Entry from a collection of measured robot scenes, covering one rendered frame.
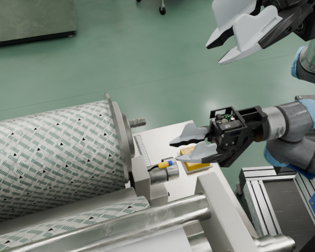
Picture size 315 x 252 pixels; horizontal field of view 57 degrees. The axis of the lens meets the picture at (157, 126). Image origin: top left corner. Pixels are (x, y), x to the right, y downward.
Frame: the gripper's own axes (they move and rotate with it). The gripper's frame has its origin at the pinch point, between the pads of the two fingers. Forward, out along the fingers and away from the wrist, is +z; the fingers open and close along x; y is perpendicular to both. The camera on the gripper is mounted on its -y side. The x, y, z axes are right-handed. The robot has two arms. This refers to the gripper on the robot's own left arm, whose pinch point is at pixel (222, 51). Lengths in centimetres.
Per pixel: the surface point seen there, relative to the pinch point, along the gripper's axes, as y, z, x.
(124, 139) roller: 3.9, 17.7, 4.5
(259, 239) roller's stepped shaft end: 3.0, 8.0, 24.5
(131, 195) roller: -0.1, 22.1, 10.0
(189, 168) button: -37.5, 26.6, -12.2
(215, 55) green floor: -177, 3, -191
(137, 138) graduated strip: -32, 36, -29
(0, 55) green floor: -45, 160, -256
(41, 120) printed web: 12.4, 24.2, -0.4
